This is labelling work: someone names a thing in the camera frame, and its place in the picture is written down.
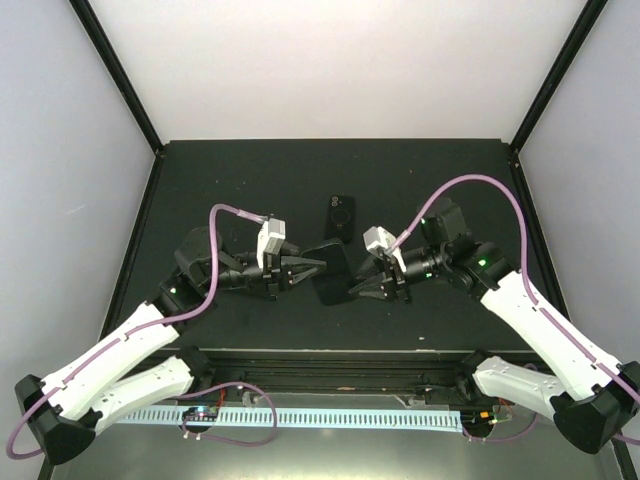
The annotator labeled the right small circuit board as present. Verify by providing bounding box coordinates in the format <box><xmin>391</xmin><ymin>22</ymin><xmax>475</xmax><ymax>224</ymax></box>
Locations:
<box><xmin>472</xmin><ymin>410</ymin><xmax>514</xmax><ymax>425</ymax></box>

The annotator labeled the black phone case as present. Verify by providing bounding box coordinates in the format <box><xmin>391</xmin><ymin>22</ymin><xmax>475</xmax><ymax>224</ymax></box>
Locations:
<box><xmin>324</xmin><ymin>195</ymin><xmax>356</xmax><ymax>244</ymax></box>

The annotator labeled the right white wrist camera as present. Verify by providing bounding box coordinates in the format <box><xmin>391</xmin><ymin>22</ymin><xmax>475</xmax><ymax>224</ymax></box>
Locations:
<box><xmin>363</xmin><ymin>226</ymin><xmax>406</xmax><ymax>270</ymax></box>

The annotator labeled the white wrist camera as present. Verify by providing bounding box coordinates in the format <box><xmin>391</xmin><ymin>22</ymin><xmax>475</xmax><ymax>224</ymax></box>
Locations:
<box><xmin>256</xmin><ymin>218</ymin><xmax>286</xmax><ymax>269</ymax></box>
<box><xmin>363</xmin><ymin>226</ymin><xmax>406</xmax><ymax>270</ymax></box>

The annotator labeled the white slotted cable duct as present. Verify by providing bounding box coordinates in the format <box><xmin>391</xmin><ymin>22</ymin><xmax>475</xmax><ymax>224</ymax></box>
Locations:
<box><xmin>119</xmin><ymin>405</ymin><xmax>463</xmax><ymax>433</ymax></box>

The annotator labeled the purple cable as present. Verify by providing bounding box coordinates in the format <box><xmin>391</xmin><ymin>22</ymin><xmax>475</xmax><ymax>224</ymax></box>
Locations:
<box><xmin>6</xmin><ymin>203</ymin><xmax>269</xmax><ymax>459</ymax></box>
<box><xmin>394</xmin><ymin>172</ymin><xmax>640</xmax><ymax>446</ymax></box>

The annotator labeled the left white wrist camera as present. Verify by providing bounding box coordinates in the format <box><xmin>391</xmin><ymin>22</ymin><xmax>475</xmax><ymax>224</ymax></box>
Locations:
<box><xmin>256</xmin><ymin>218</ymin><xmax>286</xmax><ymax>269</ymax></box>

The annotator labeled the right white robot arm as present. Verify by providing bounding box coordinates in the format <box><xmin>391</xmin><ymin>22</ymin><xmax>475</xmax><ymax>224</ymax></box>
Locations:
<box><xmin>350</xmin><ymin>198</ymin><xmax>639</xmax><ymax>454</ymax></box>

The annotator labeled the left black frame post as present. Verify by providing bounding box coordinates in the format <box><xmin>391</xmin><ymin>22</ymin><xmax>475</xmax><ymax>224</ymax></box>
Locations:
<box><xmin>69</xmin><ymin>0</ymin><xmax>164</xmax><ymax>155</ymax></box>

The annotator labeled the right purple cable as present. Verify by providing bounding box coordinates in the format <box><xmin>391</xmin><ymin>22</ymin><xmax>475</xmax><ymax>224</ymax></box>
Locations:
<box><xmin>394</xmin><ymin>172</ymin><xmax>640</xmax><ymax>446</ymax></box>

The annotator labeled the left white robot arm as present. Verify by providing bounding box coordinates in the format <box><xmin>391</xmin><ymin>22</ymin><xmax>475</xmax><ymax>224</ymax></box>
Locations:
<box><xmin>15</xmin><ymin>220</ymin><xmax>327</xmax><ymax>465</ymax></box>

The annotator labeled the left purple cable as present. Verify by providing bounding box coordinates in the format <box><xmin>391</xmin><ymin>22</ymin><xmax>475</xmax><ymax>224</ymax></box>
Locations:
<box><xmin>6</xmin><ymin>203</ymin><xmax>269</xmax><ymax>459</ymax></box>

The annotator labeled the black smartphone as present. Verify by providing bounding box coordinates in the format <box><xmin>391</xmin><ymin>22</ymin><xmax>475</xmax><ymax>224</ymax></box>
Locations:
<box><xmin>302</xmin><ymin>238</ymin><xmax>356</xmax><ymax>306</ymax></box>

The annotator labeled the small green circuit board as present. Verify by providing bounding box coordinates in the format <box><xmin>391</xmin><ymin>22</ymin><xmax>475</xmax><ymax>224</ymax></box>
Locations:
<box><xmin>182</xmin><ymin>406</ymin><xmax>218</xmax><ymax>422</ymax></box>

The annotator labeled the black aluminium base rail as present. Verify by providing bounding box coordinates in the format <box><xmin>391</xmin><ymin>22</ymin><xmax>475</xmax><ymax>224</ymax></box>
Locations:
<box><xmin>190</xmin><ymin>349</ymin><xmax>493</xmax><ymax>402</ymax></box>

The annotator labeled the black frame post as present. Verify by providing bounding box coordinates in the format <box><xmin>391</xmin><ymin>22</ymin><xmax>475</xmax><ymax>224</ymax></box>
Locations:
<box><xmin>509</xmin><ymin>0</ymin><xmax>608</xmax><ymax>153</ymax></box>
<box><xmin>69</xmin><ymin>0</ymin><xmax>164</xmax><ymax>155</ymax></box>

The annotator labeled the right black frame post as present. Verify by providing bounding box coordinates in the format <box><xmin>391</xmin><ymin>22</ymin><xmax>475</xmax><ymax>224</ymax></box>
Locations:
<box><xmin>509</xmin><ymin>0</ymin><xmax>608</xmax><ymax>153</ymax></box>

